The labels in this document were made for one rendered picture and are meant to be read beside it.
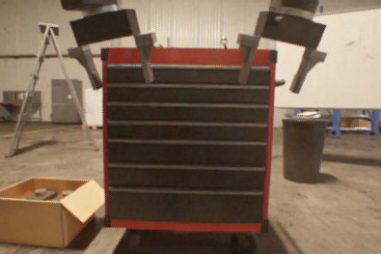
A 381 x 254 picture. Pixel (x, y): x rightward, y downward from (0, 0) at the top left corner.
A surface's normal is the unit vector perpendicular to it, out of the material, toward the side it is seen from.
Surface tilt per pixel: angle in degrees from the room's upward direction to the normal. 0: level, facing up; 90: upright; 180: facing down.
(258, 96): 90
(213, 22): 90
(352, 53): 90
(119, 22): 114
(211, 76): 90
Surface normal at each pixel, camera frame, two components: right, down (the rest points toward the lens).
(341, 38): -0.44, 0.07
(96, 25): -0.12, 0.47
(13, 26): -0.02, 0.08
